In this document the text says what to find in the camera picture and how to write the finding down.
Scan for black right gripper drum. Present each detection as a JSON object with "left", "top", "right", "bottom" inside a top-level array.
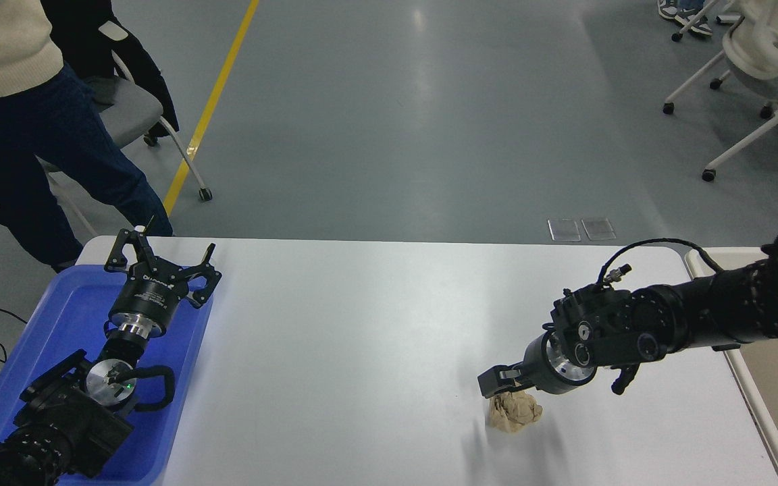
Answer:
[{"left": 522, "top": 331, "right": 591, "bottom": 396}]

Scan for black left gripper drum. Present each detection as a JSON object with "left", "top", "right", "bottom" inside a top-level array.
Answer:
[{"left": 108, "top": 263, "right": 186, "bottom": 330}]

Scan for tan paper ball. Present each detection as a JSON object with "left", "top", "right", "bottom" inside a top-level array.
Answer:
[{"left": 487, "top": 389, "right": 544, "bottom": 434}]

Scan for blue plastic tray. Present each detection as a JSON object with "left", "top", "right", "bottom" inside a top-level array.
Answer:
[{"left": 0, "top": 265, "right": 214, "bottom": 485}]

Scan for grey chair with white legs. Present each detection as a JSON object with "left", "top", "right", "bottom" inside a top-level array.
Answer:
[{"left": 41, "top": 51, "right": 213, "bottom": 237}]

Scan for clear floor plate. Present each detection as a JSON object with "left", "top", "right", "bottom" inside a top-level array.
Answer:
[
  {"left": 548, "top": 218, "right": 581, "bottom": 242},
  {"left": 581, "top": 217, "right": 616, "bottom": 240}
]

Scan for person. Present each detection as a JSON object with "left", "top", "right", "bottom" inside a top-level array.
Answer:
[{"left": 0, "top": 0, "right": 175, "bottom": 274}]

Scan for dark grey cloth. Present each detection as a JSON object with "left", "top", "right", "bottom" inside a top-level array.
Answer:
[{"left": 84, "top": 74, "right": 120, "bottom": 102}]

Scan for black jacket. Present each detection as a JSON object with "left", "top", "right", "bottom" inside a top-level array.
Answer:
[{"left": 39, "top": 0, "right": 179, "bottom": 139}]

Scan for large pale bin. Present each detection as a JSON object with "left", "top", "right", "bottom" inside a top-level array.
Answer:
[{"left": 684, "top": 247, "right": 778, "bottom": 486}]

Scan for white rolling chair legs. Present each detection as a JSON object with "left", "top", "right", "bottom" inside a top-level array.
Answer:
[{"left": 673, "top": 0, "right": 741, "bottom": 43}]

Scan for white office chair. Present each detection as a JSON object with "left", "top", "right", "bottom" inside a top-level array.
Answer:
[{"left": 663, "top": 0, "right": 778, "bottom": 182}]

